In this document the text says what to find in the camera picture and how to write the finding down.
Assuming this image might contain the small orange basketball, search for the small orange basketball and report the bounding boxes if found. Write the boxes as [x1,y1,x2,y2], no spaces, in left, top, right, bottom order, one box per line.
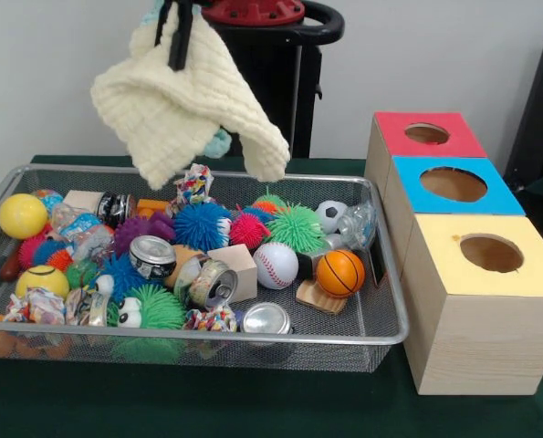
[315,249,367,299]

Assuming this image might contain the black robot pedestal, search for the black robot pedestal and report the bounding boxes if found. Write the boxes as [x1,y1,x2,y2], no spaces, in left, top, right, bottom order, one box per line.
[206,0,345,160]

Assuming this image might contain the yellow smiley face ball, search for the yellow smiley face ball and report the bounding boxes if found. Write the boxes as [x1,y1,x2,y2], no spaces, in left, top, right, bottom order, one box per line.
[14,265,70,300]

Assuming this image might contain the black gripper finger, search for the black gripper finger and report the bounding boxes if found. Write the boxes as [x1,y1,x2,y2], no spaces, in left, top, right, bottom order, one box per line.
[153,0,172,47]
[168,0,195,72]

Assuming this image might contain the purple spiky ball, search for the purple spiky ball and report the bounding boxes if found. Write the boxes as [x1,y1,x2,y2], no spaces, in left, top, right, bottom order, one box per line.
[114,212,177,246]

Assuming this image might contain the plain yellow ball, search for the plain yellow ball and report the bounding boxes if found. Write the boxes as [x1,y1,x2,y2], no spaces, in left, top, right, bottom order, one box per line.
[0,193,48,240]

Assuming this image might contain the black crushed soda can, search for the black crushed soda can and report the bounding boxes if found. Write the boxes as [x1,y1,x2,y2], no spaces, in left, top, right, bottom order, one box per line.
[129,235,178,280]

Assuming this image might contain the cream waffle cloth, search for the cream waffle cloth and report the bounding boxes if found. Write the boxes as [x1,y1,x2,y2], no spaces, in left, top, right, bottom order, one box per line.
[90,0,292,191]

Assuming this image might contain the shallow clear mesh bin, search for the shallow clear mesh bin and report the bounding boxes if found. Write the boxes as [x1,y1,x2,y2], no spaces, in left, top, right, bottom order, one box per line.
[0,163,412,374]

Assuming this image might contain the green fuzzy toy with eyes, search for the green fuzzy toy with eyes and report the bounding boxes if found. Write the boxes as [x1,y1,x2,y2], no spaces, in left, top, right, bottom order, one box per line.
[108,285,188,330]

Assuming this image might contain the wooden box with three holes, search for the wooden box with three holes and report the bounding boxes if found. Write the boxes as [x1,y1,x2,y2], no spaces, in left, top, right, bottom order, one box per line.
[364,110,543,396]

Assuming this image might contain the silver crushed can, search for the silver crushed can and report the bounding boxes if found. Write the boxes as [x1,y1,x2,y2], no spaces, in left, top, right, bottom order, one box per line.
[239,302,293,336]

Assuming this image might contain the small black white soccer ball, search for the small black white soccer ball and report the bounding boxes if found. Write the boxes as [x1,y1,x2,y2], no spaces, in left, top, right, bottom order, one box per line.
[315,200,349,235]

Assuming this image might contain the small white baseball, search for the small white baseball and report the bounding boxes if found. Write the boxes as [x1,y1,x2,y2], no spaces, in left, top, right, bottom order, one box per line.
[252,242,300,290]

